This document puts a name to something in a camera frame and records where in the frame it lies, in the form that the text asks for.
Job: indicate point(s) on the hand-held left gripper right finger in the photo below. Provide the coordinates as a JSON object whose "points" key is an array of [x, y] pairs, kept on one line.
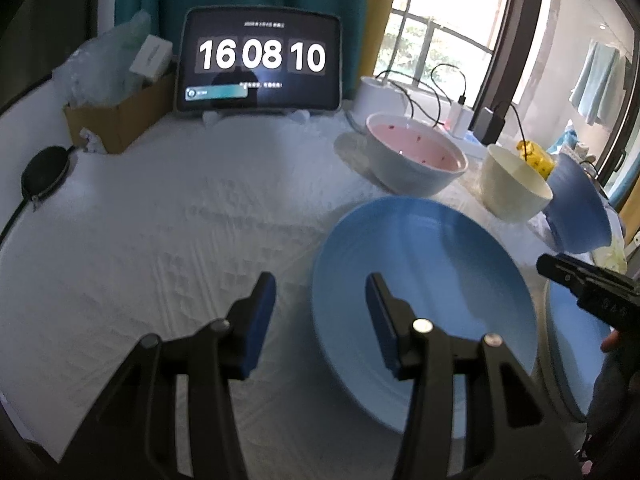
{"points": [[380, 320]]}

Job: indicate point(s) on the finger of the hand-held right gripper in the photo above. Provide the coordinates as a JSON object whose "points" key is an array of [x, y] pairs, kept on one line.
{"points": [[575, 270]]}

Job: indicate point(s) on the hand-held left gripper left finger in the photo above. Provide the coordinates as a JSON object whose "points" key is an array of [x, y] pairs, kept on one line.
{"points": [[257, 325]]}

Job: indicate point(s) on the dark blue bowl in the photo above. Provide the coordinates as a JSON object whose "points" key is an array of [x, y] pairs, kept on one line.
{"points": [[575, 210]]}

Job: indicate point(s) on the large light blue plate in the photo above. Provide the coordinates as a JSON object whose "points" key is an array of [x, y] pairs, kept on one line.
{"points": [[450, 260]]}

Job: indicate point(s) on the person's right hand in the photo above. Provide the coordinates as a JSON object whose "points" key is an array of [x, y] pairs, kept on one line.
{"points": [[611, 342]]}

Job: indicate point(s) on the yellow packet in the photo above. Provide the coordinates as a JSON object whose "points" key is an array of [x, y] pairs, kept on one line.
{"points": [[537, 160]]}

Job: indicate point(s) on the blue plastic packet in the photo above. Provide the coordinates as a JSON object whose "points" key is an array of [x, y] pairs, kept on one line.
{"points": [[562, 137]]}

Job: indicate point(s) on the white tablecloth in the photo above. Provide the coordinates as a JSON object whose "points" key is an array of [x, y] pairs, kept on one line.
{"points": [[150, 235]]}

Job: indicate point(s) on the pink bowl with white outside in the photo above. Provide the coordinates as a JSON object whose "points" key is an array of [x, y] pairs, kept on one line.
{"points": [[415, 175]]}

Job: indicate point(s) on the black charger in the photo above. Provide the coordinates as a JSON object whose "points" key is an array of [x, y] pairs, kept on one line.
{"points": [[487, 125]]}

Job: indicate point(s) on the hanging light blue towel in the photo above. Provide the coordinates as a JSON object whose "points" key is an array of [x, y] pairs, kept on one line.
{"points": [[597, 85]]}

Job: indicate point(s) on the white charger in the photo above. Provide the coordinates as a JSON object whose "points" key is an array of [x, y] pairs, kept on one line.
{"points": [[460, 117]]}

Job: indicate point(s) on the clear tablet stand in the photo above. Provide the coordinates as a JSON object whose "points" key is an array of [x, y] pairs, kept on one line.
{"points": [[210, 117]]}

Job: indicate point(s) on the white desk lamp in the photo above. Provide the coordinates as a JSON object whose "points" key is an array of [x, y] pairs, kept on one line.
{"points": [[375, 97]]}

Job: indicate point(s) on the cardboard box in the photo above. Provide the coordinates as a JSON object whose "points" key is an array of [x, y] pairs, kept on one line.
{"points": [[120, 120]]}

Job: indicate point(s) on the white plastic scrap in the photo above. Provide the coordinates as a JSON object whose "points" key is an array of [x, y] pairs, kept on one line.
{"points": [[91, 141]]}

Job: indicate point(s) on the black round pouch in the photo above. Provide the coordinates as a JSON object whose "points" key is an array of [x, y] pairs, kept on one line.
{"points": [[45, 170]]}

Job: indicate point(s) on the black tablet with clock screen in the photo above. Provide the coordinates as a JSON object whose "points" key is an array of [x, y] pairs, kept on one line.
{"points": [[260, 55]]}

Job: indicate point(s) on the balcony railing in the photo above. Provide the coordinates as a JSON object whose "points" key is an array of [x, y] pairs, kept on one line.
{"points": [[425, 45]]}

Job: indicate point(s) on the small white box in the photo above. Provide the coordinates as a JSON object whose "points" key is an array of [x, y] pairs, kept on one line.
{"points": [[150, 55]]}

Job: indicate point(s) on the mustard yellow curtain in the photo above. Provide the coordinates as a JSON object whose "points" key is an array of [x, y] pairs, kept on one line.
{"points": [[380, 20]]}

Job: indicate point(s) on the dark panel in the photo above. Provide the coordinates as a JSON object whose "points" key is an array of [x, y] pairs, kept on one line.
{"points": [[60, 35]]}

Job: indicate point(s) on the black window frame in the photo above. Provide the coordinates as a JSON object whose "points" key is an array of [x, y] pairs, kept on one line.
{"points": [[515, 35]]}

